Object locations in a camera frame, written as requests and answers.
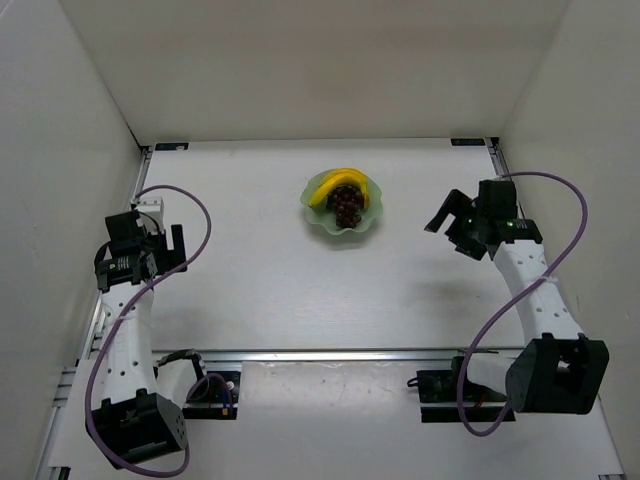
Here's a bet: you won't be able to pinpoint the green wavy fruit bowl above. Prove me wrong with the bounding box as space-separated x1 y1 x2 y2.
300 168 383 246

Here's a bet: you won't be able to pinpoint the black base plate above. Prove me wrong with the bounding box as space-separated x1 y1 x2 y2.
183 371 241 421
406 370 506 424

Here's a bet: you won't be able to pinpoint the yellow fake banana bunch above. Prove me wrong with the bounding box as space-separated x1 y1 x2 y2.
307 167 370 209

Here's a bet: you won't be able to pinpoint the right blue corner label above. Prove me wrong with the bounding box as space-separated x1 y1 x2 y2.
450 138 486 147

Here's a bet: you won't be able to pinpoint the front aluminium rail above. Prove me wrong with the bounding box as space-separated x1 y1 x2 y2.
199 349 571 363

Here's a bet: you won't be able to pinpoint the left aluminium rail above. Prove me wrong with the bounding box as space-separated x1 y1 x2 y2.
75 146 153 365

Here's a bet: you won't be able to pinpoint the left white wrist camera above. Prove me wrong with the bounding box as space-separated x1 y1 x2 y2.
131 196 164 224

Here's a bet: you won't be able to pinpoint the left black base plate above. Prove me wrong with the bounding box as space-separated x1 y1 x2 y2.
183 371 241 421

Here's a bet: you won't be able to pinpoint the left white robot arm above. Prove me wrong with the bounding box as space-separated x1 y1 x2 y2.
90 201 206 469

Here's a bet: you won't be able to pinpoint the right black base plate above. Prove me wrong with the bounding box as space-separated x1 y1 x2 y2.
406 370 506 424

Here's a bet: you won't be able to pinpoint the left blue corner label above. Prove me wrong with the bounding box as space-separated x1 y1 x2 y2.
154 142 189 151

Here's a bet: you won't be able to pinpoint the blue corner label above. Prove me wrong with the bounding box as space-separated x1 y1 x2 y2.
450 138 486 147
154 142 189 151

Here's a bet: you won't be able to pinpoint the dark red fake grapes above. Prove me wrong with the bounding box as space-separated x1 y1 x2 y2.
326 186 364 229

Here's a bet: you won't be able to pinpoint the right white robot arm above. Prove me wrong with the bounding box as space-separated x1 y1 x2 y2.
425 179 609 415

